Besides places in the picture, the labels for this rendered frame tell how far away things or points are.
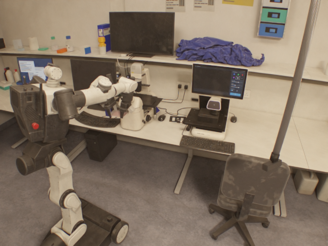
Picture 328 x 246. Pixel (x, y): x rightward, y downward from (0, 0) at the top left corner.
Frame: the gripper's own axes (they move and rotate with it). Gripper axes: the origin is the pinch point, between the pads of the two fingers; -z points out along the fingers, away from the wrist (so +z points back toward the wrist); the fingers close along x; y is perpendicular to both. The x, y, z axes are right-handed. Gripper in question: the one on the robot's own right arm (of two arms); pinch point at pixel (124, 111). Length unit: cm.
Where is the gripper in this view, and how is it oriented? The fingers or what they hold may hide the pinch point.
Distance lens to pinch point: 171.6
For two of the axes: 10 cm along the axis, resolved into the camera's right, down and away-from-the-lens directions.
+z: 2.0, -8.1, -5.5
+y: -9.3, -3.3, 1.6
